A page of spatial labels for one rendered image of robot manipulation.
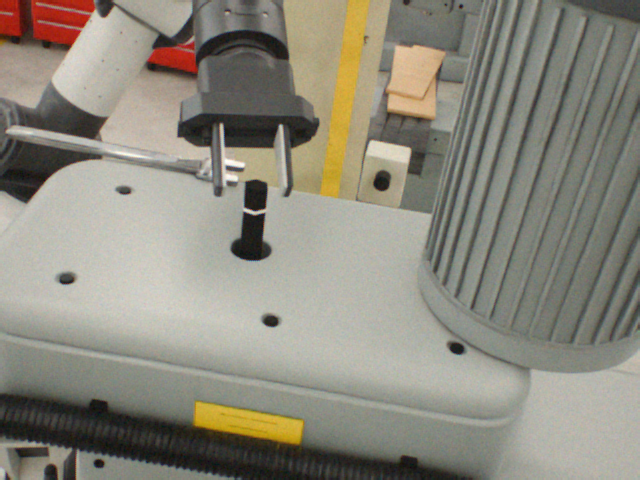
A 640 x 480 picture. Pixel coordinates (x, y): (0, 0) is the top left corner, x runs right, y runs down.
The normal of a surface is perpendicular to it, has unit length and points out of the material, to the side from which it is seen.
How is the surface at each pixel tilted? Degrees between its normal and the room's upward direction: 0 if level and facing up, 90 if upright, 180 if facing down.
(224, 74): 30
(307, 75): 90
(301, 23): 90
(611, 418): 0
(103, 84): 89
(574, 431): 0
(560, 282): 90
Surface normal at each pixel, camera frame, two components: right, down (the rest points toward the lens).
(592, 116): -0.36, 0.49
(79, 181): 0.13, -0.82
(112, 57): 0.22, 0.56
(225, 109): 0.22, -0.42
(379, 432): -0.12, 0.55
